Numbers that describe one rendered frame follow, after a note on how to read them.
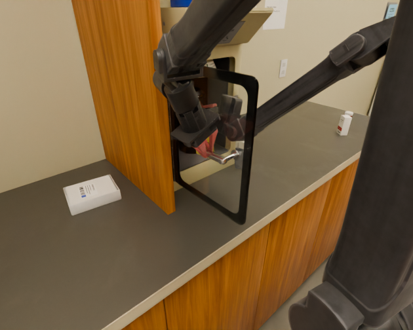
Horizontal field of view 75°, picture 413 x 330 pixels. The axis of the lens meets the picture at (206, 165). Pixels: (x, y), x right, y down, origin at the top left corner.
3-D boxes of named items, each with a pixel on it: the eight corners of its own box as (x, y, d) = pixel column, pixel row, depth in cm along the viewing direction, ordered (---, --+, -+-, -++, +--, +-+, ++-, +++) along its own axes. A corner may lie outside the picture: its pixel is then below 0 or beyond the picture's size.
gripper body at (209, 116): (172, 139, 61) (158, 114, 56) (202, 112, 64) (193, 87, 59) (190, 149, 57) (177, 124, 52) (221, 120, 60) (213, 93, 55)
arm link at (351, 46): (370, 48, 53) (383, 59, 61) (356, 25, 55) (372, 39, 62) (226, 144, 83) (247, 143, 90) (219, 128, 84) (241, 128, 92)
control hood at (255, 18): (160, 50, 72) (157, 7, 67) (242, 42, 90) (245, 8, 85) (186, 55, 64) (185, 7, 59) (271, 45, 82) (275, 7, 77)
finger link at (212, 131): (188, 159, 67) (174, 132, 61) (207, 141, 70) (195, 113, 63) (206, 169, 63) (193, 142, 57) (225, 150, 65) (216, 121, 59)
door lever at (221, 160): (212, 149, 71) (212, 140, 70) (239, 160, 65) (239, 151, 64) (196, 156, 68) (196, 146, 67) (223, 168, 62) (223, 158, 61)
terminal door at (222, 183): (177, 181, 93) (169, 58, 72) (245, 226, 73) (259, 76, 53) (175, 182, 92) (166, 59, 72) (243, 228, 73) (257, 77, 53)
